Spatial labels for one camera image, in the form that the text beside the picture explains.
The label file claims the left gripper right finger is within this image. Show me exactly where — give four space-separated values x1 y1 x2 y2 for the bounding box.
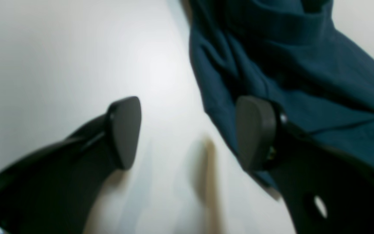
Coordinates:
236 96 374 234

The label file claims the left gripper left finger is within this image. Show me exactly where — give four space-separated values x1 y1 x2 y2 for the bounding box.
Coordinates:
0 96 142 234

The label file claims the dark blue t-shirt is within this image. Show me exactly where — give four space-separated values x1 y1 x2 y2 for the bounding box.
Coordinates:
189 0 374 195

